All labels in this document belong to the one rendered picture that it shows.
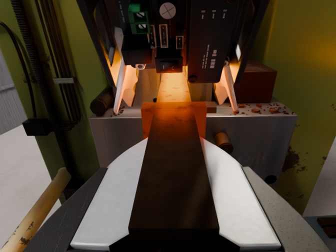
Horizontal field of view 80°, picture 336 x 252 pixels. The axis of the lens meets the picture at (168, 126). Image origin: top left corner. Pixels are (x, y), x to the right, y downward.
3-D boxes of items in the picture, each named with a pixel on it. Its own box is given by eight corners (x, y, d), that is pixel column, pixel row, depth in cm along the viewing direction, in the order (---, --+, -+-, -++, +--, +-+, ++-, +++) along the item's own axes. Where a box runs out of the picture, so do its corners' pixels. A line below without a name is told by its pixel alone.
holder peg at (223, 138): (232, 156, 35) (234, 143, 34) (217, 156, 36) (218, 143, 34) (227, 143, 39) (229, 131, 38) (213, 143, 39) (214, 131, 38)
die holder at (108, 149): (255, 259, 57) (299, 115, 36) (120, 258, 58) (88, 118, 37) (217, 147, 106) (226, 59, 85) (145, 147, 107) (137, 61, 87)
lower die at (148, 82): (211, 104, 42) (214, 61, 38) (115, 105, 42) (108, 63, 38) (193, 63, 79) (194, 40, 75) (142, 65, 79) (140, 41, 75)
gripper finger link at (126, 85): (95, 136, 19) (104, 63, 12) (105, 89, 22) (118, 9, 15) (127, 142, 20) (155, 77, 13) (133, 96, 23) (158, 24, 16)
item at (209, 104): (192, 112, 38) (192, 106, 38) (191, 106, 41) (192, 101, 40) (216, 113, 38) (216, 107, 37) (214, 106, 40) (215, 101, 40)
